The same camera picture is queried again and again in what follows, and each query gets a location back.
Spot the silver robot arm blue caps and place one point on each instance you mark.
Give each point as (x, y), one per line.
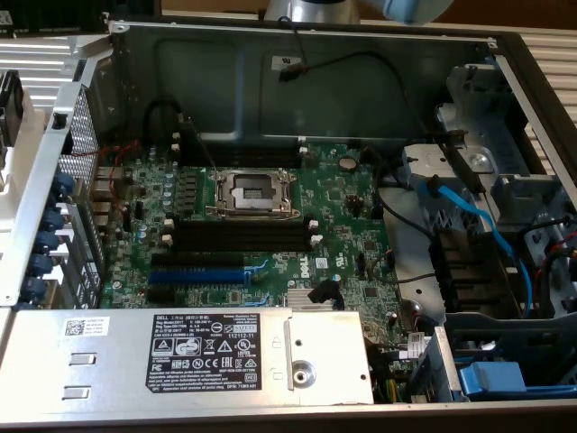
(288, 9)

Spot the RAM slot white latches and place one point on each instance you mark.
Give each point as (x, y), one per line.
(239, 245)
(239, 140)
(239, 156)
(239, 229)

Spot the thin flat locking lever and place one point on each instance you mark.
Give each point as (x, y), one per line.
(252, 214)

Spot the silver CPU socket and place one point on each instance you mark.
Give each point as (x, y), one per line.
(252, 191)

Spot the green motherboard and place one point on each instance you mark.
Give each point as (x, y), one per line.
(342, 212)

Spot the white motherboard barcode sticker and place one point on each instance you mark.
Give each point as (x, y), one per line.
(323, 264)

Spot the silver coin battery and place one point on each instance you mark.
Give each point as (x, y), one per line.
(347, 162)

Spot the black SATA plug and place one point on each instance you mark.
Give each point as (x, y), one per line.
(322, 291)

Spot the silver chipset heat sink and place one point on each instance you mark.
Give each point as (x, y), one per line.
(297, 300)

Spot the long black expansion slot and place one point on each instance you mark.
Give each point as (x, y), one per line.
(198, 260)

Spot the blue expansion slot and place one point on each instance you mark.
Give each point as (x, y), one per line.
(198, 275)

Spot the thin raised locking lever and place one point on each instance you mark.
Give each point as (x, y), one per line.
(203, 146)

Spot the open grey PC case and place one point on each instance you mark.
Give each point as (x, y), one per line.
(315, 104)

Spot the short black expansion slot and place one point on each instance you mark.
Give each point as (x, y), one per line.
(161, 295)

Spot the round black buzzer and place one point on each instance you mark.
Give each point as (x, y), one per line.
(412, 312)

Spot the black PSU rating label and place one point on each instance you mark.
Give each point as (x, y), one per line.
(203, 352)

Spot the large silver USB port stack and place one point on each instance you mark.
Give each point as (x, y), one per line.
(106, 192)

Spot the small silver USB port stack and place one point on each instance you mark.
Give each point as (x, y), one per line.
(102, 207)
(103, 225)

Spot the silver Ethernet port stack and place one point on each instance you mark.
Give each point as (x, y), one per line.
(107, 175)

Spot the black vented fan shroud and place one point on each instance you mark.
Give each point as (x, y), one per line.
(469, 270)

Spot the silver disk bay cage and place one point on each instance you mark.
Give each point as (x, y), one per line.
(487, 131)

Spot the blue card retention clip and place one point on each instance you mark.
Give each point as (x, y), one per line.
(33, 288)
(55, 218)
(46, 241)
(64, 182)
(41, 265)

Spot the white QR code sticker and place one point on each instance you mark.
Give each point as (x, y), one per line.
(85, 326)

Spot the silver power supply unit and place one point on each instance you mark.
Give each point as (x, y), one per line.
(112, 370)

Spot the dark grey disk bay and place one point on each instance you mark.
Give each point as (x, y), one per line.
(496, 325)

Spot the black plastic case clip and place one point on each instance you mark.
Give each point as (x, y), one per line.
(59, 121)

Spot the blue disk caddy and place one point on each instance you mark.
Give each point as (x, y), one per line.
(491, 379)

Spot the black part on rack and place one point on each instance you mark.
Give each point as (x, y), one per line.
(9, 108)

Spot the white case wall sticker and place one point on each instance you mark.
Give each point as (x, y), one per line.
(286, 61)

